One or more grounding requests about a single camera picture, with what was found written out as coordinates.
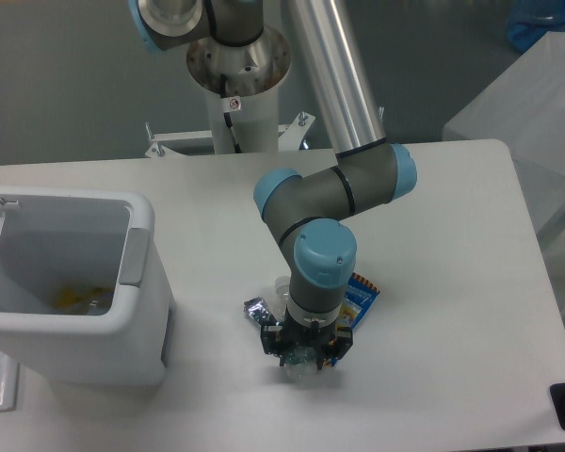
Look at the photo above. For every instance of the white plastic trash can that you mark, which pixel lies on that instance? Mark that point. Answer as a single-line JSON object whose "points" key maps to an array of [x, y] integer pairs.
{"points": [[52, 238]]}

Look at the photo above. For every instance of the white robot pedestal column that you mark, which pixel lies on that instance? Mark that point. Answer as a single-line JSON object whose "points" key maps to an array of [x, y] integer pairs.
{"points": [[244, 124]]}

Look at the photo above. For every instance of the crushed clear plastic bottle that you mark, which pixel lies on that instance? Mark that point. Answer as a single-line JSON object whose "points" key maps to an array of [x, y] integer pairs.
{"points": [[301, 361]]}

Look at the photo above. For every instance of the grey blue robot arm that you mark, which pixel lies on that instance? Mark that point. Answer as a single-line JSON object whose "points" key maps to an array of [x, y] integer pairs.
{"points": [[239, 62]]}

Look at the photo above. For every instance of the white pedestal mounting bracket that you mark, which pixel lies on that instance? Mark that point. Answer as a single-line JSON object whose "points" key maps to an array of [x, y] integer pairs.
{"points": [[291, 137]]}

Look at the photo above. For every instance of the silver foil wrapper piece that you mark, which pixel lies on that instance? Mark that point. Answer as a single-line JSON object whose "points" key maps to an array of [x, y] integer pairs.
{"points": [[257, 311]]}

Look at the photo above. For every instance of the blue water jug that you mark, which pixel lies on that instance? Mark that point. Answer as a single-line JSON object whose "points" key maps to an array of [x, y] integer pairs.
{"points": [[528, 21]]}

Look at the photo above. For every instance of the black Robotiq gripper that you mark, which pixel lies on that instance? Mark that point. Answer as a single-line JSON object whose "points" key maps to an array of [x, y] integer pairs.
{"points": [[330, 344]]}

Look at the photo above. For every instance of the blue snack wrapper bag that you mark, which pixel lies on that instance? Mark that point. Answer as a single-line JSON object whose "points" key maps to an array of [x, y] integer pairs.
{"points": [[359, 297]]}

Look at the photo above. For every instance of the yellow trash inside can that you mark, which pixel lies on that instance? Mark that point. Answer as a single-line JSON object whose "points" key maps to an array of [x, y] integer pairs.
{"points": [[93, 301]]}

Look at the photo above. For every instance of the translucent white storage box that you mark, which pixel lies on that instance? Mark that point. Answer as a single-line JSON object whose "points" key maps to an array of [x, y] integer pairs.
{"points": [[524, 107]]}

